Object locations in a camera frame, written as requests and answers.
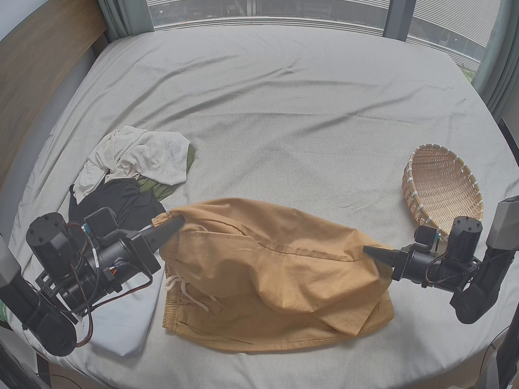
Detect white garment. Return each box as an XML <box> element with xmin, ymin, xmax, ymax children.
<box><xmin>77</xmin><ymin>126</ymin><xmax>191</xmax><ymax>203</ymax></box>

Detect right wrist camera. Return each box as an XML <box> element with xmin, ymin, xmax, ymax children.
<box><xmin>414</xmin><ymin>225</ymin><xmax>440</xmax><ymax>254</ymax></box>

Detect black garment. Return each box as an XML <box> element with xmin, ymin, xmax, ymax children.
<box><xmin>68</xmin><ymin>178</ymin><xmax>167</xmax><ymax>234</ymax></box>

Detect window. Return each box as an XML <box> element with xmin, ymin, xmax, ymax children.
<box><xmin>138</xmin><ymin>0</ymin><xmax>505</xmax><ymax>74</ymax></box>

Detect tan shorts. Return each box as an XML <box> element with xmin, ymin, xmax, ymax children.
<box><xmin>152</xmin><ymin>197</ymin><xmax>395</xmax><ymax>353</ymax></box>

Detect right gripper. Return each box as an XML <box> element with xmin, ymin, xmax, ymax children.
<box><xmin>391</xmin><ymin>247</ymin><xmax>438</xmax><ymax>289</ymax></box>

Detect round woven basket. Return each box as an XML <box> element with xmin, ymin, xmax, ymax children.
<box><xmin>401</xmin><ymin>144</ymin><xmax>484</xmax><ymax>243</ymax></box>

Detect green garment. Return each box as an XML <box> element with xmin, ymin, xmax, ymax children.
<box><xmin>136</xmin><ymin>141</ymin><xmax>196</xmax><ymax>202</ymax></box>

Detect blue-green curtain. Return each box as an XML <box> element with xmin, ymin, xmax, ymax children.
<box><xmin>87</xmin><ymin>0</ymin><xmax>157</xmax><ymax>41</ymax></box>
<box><xmin>472</xmin><ymin>0</ymin><xmax>519</xmax><ymax>116</ymax></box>

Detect bed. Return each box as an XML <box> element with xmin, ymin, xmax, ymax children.
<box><xmin>0</xmin><ymin>0</ymin><xmax>519</xmax><ymax>389</ymax></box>

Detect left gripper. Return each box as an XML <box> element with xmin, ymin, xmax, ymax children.
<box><xmin>95</xmin><ymin>230</ymin><xmax>161</xmax><ymax>284</ymax></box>

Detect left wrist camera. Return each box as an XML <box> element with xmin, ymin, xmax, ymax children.
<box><xmin>83</xmin><ymin>208</ymin><xmax>122</xmax><ymax>246</ymax></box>

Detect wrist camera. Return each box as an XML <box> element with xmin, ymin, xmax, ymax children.
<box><xmin>83</xmin><ymin>208</ymin><xmax>122</xmax><ymax>246</ymax></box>
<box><xmin>414</xmin><ymin>225</ymin><xmax>440</xmax><ymax>254</ymax></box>

